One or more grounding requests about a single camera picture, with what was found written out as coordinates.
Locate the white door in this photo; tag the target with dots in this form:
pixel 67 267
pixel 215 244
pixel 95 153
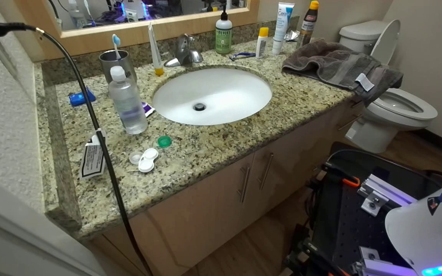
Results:
pixel 15 239

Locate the white tube yellow cap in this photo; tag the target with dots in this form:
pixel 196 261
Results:
pixel 153 51

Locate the wooden framed mirror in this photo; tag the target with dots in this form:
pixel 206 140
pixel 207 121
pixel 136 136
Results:
pixel 129 32

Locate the white toilet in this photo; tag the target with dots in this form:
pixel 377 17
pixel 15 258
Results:
pixel 394 109

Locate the small green cap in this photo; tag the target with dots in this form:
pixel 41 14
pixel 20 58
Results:
pixel 164 141

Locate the white blue tube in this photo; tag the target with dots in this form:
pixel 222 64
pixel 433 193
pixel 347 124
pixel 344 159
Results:
pixel 281 25

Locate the purple blue razor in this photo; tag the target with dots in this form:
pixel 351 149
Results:
pixel 241 55

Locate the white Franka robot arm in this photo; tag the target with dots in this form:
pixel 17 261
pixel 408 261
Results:
pixel 430 224

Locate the white oval sink basin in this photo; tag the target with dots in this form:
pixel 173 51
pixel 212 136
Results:
pixel 230 86

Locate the metal toothbrush cup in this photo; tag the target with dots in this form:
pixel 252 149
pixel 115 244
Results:
pixel 123 63

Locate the small white bottle yellow cap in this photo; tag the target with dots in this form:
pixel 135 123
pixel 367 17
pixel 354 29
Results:
pixel 262 43

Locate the black robot table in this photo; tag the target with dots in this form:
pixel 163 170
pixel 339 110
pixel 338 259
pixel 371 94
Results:
pixel 344 219

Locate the white blue toothbrush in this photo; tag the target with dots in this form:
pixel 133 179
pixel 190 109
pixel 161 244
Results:
pixel 115 43

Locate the small purple white packet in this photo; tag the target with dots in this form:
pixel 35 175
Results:
pixel 147 109

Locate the clear bottle white cap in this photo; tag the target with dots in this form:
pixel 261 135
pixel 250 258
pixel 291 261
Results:
pixel 127 104

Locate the white contact lens case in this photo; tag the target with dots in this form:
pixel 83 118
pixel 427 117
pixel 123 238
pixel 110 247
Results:
pixel 146 159

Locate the orange clamp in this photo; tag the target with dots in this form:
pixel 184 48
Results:
pixel 351 181

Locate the metal sink drain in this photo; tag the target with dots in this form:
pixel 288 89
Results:
pixel 198 106

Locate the crumpled clear plastic wrapper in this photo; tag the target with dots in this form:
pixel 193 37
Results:
pixel 290 35

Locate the brown bottle orange cap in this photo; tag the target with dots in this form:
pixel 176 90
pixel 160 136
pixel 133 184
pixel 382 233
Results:
pixel 307 23

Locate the green soap pump bottle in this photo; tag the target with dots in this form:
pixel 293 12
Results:
pixel 222 37

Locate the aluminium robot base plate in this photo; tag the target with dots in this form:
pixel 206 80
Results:
pixel 384 196

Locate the grey brown towel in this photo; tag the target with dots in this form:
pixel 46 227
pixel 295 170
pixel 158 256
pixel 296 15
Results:
pixel 338 63

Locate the chrome tap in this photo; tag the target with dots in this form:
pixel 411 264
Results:
pixel 184 51

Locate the wooden vanity cabinet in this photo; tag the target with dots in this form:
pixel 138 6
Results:
pixel 206 215

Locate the small blue plastic object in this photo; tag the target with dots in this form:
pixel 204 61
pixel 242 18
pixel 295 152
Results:
pixel 80 97

